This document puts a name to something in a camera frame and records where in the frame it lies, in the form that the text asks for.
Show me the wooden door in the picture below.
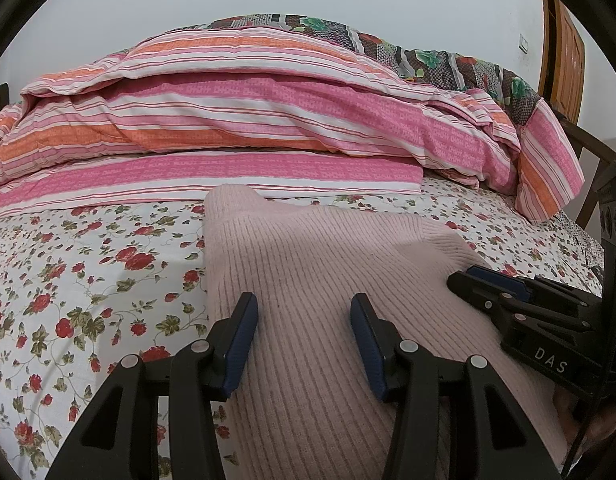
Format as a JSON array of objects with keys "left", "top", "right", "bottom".
[{"left": 538, "top": 0, "right": 586, "bottom": 126}]

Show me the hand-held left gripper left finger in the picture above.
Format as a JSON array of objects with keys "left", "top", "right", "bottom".
[{"left": 45, "top": 292, "right": 259, "bottom": 480}]

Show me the floral bedsheet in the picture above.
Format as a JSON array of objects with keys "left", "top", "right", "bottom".
[{"left": 0, "top": 175, "right": 606, "bottom": 480}]

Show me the dark wooden bed rail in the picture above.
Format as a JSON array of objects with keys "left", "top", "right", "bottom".
[{"left": 552, "top": 110, "right": 616, "bottom": 256}]

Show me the pink orange striped quilt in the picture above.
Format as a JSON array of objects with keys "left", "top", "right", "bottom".
[{"left": 0, "top": 25, "right": 586, "bottom": 223}]

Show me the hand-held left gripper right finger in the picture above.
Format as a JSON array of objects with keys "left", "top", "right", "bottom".
[{"left": 350, "top": 292, "right": 563, "bottom": 480}]

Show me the pink knit sweater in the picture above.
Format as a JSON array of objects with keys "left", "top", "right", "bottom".
[{"left": 203, "top": 185, "right": 573, "bottom": 480}]

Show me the person's right hand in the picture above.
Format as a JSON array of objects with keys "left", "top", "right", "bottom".
[{"left": 552, "top": 387, "right": 616, "bottom": 448}]

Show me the brown floral patterned blanket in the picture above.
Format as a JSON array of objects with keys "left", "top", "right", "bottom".
[{"left": 173, "top": 12, "right": 541, "bottom": 126}]

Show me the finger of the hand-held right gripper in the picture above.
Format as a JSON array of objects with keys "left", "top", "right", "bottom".
[
  {"left": 447, "top": 271, "right": 596, "bottom": 333},
  {"left": 465, "top": 265, "right": 604, "bottom": 312}
]

